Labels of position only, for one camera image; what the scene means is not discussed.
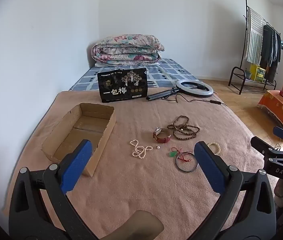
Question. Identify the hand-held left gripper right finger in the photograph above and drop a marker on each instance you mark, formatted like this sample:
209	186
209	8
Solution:
210	165

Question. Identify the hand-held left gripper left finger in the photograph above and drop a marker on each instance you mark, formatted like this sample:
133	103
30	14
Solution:
77	165

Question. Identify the dark metal bangle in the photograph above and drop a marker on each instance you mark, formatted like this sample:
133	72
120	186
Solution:
181	169

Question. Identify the orange cloth covered cabinet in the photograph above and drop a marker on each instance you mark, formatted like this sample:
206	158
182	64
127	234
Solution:
279	110

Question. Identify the pink blanket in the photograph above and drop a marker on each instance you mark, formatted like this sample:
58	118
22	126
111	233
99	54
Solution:
141	185

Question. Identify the black metal clothes rack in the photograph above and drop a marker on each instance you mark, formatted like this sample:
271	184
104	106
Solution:
236	76

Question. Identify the dark hanging clothes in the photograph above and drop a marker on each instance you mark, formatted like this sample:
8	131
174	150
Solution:
269	50

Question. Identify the folded black tripod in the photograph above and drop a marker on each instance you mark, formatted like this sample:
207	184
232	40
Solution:
159	95

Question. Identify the black snack bag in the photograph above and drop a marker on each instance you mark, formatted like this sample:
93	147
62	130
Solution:
121	85

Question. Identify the striped hanging cloth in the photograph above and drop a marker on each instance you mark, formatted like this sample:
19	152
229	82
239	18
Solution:
254	37

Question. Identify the blue checkered bed sheet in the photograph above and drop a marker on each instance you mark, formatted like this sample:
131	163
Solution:
166	72

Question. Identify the folded floral quilt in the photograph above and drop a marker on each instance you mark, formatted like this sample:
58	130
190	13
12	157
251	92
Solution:
126	47

